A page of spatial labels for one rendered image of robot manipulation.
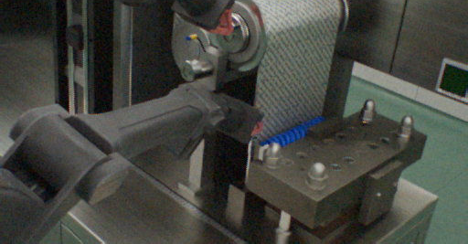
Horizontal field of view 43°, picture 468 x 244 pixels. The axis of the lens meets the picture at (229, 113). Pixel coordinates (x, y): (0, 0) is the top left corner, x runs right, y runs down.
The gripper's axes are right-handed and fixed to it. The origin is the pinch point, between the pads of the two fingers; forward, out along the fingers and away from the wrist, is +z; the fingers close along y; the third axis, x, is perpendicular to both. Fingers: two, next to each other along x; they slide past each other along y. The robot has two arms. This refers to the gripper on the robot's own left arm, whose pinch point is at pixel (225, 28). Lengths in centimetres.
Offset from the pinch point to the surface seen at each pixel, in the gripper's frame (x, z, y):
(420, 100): 87, 282, -72
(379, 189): -7.8, 32.3, 27.8
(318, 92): 3.9, 30.3, 5.8
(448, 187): 36, 233, -16
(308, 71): 5.1, 22.4, 5.7
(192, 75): -9.9, 2.6, -2.7
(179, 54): -6.0, 11.2, -16.3
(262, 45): 1.2, 4.1, 5.9
